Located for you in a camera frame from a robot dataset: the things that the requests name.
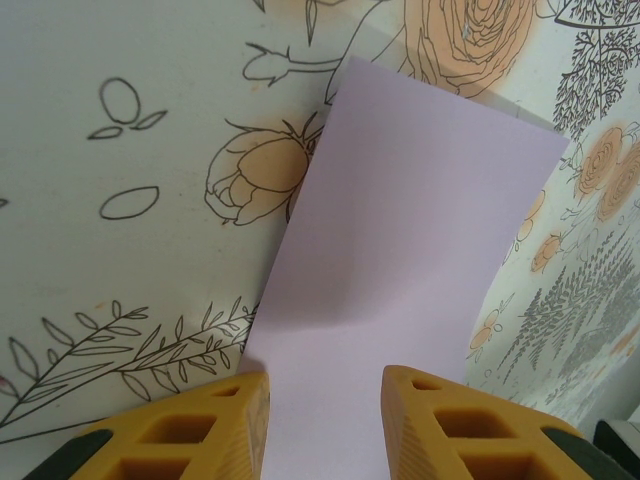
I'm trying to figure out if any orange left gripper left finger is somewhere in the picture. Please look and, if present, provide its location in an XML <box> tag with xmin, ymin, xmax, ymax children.
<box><xmin>49</xmin><ymin>370</ymin><xmax>272</xmax><ymax>480</ymax></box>

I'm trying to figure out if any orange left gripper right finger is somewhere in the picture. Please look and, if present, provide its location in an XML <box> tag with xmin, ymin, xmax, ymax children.
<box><xmin>381</xmin><ymin>364</ymin><xmax>627</xmax><ymax>480</ymax></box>

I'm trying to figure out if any purple paper sheet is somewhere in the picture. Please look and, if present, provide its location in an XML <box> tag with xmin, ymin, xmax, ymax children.
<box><xmin>244</xmin><ymin>55</ymin><xmax>572</xmax><ymax>480</ymax></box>

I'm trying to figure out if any floral printed tablecloth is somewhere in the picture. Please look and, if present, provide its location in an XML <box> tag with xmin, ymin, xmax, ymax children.
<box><xmin>0</xmin><ymin>0</ymin><xmax>640</xmax><ymax>480</ymax></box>

